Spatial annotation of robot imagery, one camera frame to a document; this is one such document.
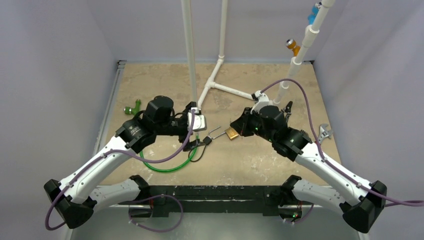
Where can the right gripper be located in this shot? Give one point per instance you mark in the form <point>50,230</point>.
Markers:
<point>241,124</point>

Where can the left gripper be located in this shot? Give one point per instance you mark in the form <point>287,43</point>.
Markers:
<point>190,145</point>

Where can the green cable lock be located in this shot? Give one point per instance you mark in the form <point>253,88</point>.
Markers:
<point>164,147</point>

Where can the brass padlock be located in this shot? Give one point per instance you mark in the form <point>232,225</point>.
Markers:
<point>229,132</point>

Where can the black cable loop lock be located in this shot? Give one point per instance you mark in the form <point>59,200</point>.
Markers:
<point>202,147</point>

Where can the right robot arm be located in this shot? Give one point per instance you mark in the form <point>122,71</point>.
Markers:
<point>356,199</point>

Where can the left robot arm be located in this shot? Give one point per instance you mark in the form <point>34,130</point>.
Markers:
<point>78,196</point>

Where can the black pliers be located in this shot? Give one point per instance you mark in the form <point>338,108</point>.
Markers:
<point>288,111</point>

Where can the green pipe fitting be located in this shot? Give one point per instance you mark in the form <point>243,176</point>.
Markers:
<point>128,110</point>

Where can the adjustable wrench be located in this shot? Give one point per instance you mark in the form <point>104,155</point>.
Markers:
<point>324,132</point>

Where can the orange valve fitting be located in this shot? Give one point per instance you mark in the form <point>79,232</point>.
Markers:
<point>292,45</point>

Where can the blue valve fitting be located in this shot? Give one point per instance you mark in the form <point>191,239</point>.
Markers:
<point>314,12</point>

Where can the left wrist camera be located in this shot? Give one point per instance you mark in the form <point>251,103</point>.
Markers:
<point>196,121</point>

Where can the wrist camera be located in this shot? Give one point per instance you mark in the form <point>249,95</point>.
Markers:
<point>261,100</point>
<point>196,121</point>

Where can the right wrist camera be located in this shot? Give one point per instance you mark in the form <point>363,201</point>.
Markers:
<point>261,100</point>

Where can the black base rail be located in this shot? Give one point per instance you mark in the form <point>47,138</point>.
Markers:
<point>267,200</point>

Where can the aluminium frame rail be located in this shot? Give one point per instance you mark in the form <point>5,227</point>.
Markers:
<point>104,126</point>

